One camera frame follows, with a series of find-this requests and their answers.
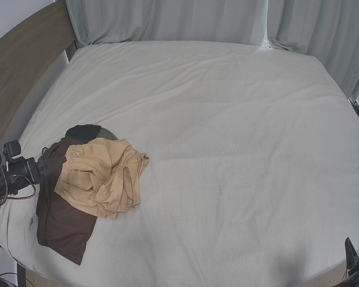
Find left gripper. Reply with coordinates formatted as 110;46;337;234
7;157;66;191

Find tan shorts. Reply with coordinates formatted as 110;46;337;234
54;138;151;220

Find bed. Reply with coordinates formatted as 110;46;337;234
0;0;359;287

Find brown garment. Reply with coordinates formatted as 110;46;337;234
35;139;98;266

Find black garment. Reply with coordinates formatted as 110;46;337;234
65;124;102;146

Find green garment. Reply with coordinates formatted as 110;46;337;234
94;127;118;141

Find pale green curtain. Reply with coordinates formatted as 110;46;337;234
265;0;359;102
61;0;270;49

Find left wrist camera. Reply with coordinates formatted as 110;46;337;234
2;141;26;164

